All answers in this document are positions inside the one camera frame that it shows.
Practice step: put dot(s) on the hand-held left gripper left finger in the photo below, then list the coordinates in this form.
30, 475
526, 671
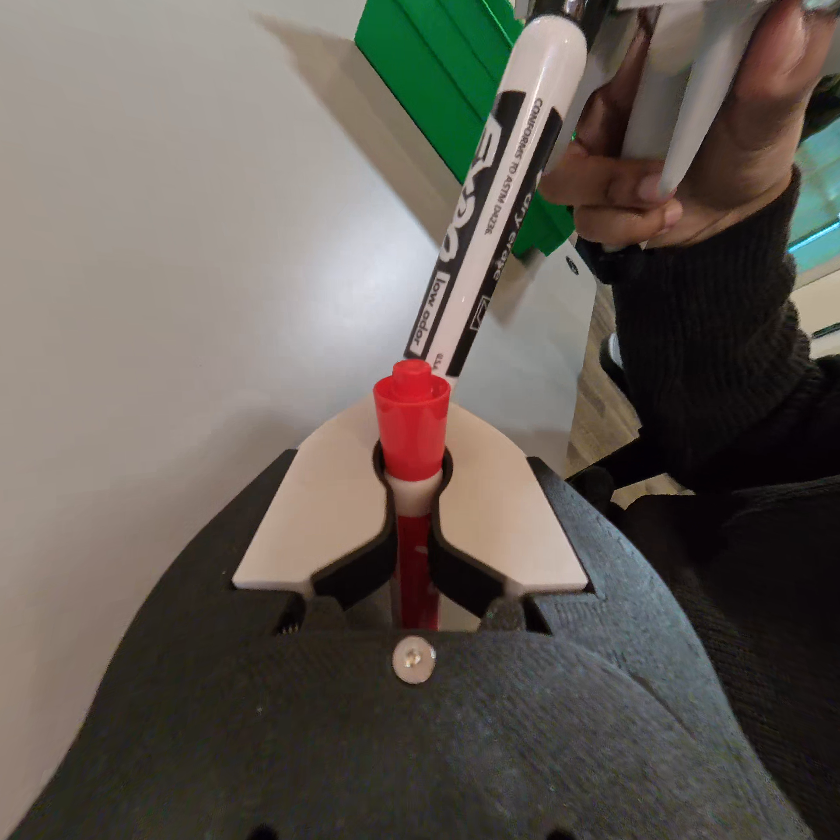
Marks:
315, 512

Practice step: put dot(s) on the black dry erase marker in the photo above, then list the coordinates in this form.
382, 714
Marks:
518, 151

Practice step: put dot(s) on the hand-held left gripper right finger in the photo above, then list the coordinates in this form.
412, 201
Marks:
512, 518

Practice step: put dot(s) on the person's right hand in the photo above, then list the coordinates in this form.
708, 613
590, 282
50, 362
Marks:
754, 164

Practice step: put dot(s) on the green plastic bin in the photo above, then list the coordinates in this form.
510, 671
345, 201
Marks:
420, 59

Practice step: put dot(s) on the red dry erase marker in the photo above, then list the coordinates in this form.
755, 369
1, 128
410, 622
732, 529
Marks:
410, 426

